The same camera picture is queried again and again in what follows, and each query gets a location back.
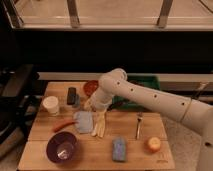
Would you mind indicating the orange carrot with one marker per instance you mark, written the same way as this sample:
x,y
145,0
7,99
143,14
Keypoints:
x,y
60,125

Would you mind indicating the orange fruit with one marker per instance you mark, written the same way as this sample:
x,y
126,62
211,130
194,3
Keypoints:
x,y
154,144

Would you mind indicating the green plastic tray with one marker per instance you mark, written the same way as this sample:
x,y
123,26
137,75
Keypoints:
x,y
145,81

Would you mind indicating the peeled banana pieces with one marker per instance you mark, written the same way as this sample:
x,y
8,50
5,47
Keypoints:
x,y
99,128

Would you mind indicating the metal fork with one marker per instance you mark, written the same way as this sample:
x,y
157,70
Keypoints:
x,y
139,120

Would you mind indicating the black rectangular block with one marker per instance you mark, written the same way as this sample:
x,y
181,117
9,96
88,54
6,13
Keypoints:
x,y
71,96

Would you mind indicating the red bowl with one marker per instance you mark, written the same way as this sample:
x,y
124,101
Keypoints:
x,y
90,87

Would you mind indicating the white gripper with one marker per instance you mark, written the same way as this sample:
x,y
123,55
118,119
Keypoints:
x,y
94,104

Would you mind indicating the light blue towel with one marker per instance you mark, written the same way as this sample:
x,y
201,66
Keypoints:
x,y
84,121

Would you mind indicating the black chair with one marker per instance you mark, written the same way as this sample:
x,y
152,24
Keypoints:
x,y
15,98

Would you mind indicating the white cup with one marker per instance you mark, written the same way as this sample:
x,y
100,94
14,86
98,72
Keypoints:
x,y
51,104

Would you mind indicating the purple bowl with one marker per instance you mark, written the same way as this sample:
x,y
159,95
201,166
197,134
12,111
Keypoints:
x,y
61,147

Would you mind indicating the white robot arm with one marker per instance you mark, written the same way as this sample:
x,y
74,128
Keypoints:
x,y
193,114

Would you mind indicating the blue sponge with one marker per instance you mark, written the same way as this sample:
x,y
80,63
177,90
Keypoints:
x,y
119,149

